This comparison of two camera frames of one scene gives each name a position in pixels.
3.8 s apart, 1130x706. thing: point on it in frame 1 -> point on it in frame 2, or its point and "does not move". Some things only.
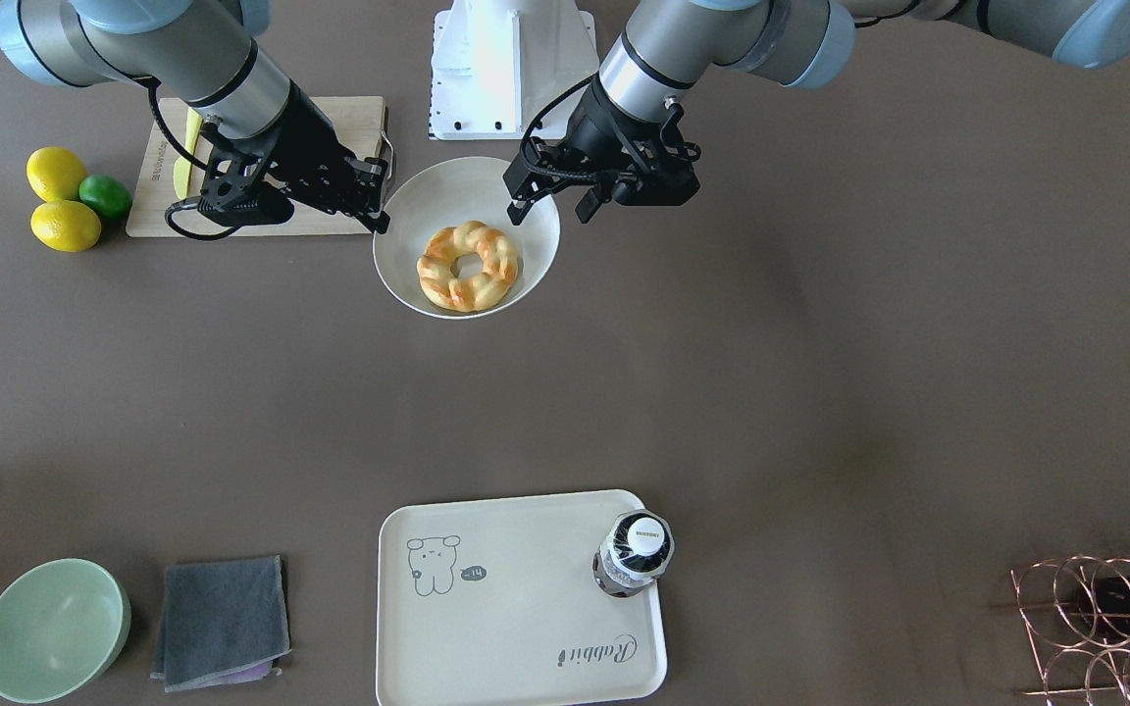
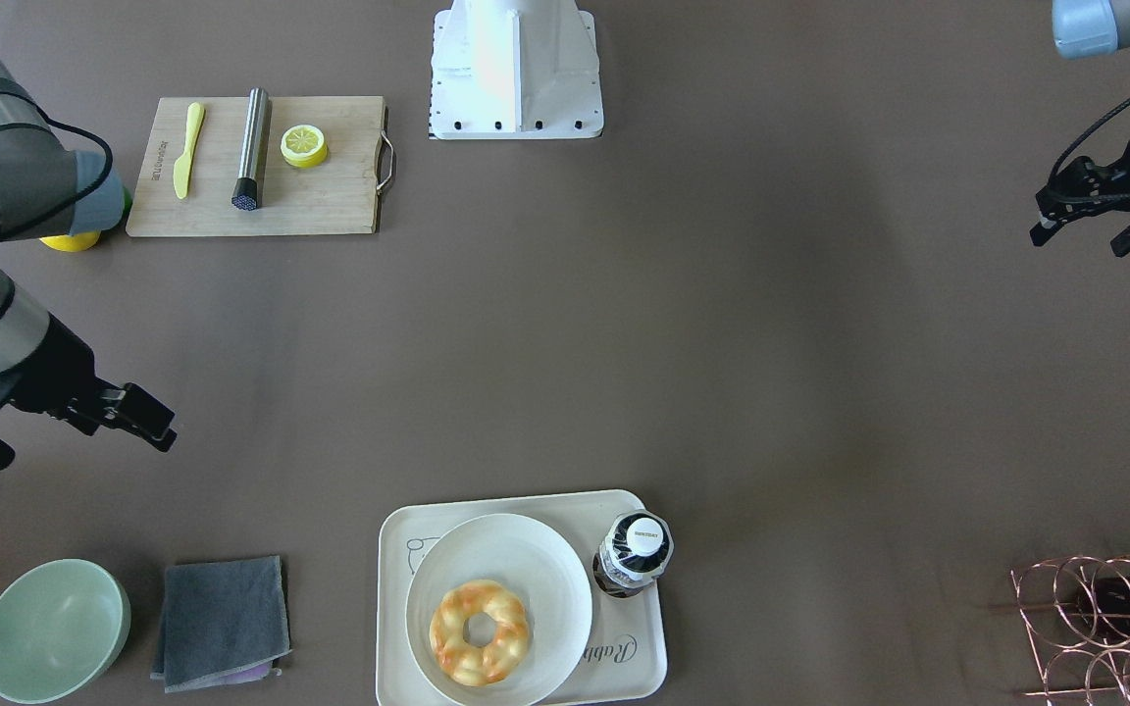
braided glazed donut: x=444 y=288 -> x=465 y=662
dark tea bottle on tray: x=637 y=546 does not move
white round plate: x=452 y=250 -> x=531 y=560
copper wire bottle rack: x=1110 y=631 does not move
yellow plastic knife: x=182 y=169 does not move
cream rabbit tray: x=493 y=602 does not move
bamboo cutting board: x=356 y=121 does not move
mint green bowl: x=53 y=630 does not move
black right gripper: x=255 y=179 -> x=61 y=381
